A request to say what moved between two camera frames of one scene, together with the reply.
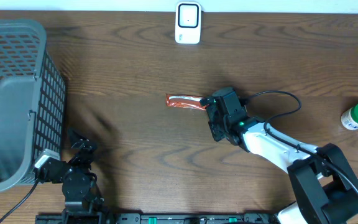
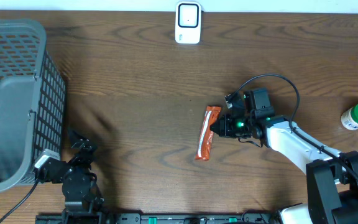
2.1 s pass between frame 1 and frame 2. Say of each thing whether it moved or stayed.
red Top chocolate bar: moved
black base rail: stayed
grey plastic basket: stayed
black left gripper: stayed
